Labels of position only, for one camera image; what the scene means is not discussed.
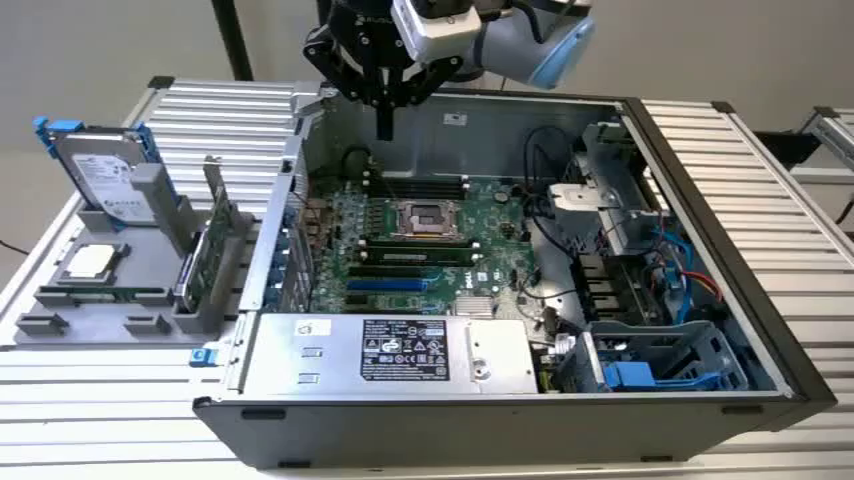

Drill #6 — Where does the grey metal drive cage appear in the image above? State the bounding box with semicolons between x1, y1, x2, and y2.
545;122;672;256

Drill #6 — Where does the red data wire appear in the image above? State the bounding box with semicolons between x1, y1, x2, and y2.
683;269;726;301

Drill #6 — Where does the grey metal disk bay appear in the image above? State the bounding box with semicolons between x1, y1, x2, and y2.
556;319;752;396

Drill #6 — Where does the open black PC case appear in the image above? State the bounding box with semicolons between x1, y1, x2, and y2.
190;79;839;471

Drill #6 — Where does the silver finned heat sink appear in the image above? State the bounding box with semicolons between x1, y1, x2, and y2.
455;295;499;317

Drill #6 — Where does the silver power supply unit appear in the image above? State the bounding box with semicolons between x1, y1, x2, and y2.
239;312;540;396

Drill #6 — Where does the graphics card with black shroud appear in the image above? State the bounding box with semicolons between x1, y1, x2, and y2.
172;153;245;317

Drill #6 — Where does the silver CPU chip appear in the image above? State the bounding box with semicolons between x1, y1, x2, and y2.
60;243;129;282

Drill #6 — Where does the hard disk in blue carrier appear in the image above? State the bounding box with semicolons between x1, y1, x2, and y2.
29;115;194;236

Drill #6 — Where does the blue expansion slot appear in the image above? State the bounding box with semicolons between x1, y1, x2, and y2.
344;279;429;296

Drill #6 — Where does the green motherboard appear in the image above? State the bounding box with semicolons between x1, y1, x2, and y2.
303;172;541;319

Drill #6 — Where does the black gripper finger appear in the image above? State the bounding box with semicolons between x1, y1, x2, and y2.
384;55;465;141
303;32;387;141

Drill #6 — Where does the blue data wire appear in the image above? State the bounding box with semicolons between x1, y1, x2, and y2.
639;222;699;331

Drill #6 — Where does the long black expansion slot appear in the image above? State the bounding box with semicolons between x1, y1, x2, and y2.
347;265;435;280

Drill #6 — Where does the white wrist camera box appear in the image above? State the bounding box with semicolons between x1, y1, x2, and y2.
389;0;483;64

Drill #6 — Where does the blue plastic bay carrier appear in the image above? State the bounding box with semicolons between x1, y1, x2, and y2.
601;359;732;392

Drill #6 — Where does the CPU socket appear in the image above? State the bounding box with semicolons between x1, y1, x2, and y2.
392;198;455;237

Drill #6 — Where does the black stand pole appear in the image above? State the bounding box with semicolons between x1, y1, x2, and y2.
210;0;255;81

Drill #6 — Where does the grey plastic parts rack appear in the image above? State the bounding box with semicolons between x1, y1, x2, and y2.
10;163;259;351

